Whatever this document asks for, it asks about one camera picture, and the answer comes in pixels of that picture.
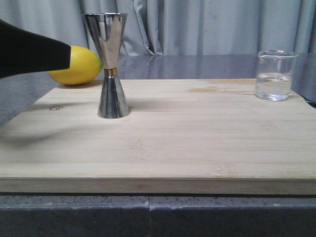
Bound grey curtain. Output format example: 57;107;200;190
0;0;316;56

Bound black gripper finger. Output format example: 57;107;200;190
0;20;71;78

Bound glass beaker with liquid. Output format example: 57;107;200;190
255;50;299;101

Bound steel double jigger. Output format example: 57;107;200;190
82;13;130;119

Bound wooden cutting board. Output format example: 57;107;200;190
0;79;316;195

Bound yellow lemon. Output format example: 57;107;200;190
47;45;102;85

